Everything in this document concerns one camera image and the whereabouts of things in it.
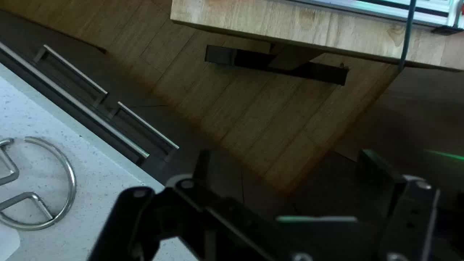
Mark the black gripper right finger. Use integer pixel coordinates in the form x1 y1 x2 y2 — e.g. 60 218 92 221
357 148 442 261

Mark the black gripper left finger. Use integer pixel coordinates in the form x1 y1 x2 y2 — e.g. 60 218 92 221
89 148 292 261

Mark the steel drawer handle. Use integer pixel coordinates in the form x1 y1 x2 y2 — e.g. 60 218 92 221
34 44 110 106
113 100 181 157

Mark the thin grey cable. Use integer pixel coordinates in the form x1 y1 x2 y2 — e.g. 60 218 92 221
396 0 419 74

